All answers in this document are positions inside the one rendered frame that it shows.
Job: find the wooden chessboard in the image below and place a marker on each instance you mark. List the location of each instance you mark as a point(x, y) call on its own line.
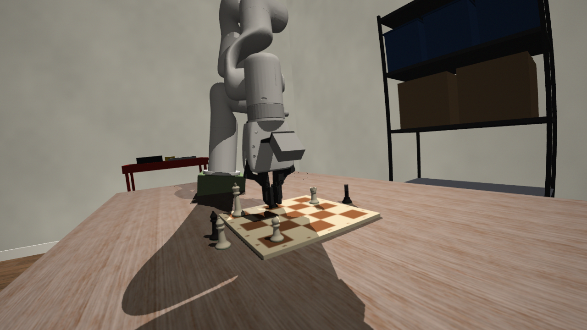
point(301, 224)

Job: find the white bishop chess piece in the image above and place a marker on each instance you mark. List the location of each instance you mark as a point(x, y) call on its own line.
point(222, 242)

